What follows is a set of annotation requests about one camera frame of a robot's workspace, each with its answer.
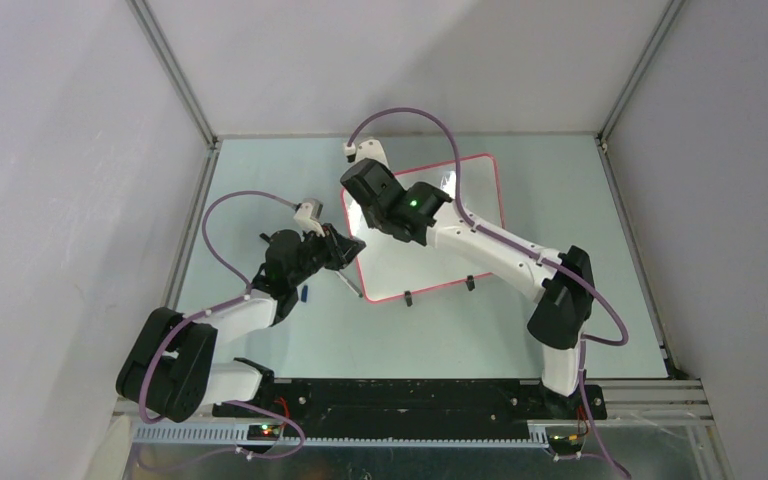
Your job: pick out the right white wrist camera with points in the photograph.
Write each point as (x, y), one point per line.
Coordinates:
(368, 148)

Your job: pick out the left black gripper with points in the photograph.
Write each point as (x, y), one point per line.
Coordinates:
(343, 248)

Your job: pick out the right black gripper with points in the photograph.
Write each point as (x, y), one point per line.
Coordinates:
(369, 217)

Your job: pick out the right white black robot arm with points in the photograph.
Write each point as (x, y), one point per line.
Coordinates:
(560, 284)

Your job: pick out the green capped marker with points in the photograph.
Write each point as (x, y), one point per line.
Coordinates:
(350, 284)

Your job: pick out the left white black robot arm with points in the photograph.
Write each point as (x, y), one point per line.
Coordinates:
(170, 369)

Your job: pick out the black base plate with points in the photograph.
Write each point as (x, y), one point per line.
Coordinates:
(411, 408)

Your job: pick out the pink framed whiteboard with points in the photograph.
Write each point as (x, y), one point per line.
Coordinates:
(389, 269)

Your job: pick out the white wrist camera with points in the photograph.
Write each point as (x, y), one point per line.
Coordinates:
(368, 148)
(307, 216)

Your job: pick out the grey slotted cable duct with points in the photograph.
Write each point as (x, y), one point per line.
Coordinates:
(233, 434)

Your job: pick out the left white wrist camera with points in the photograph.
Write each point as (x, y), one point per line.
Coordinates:
(307, 216)

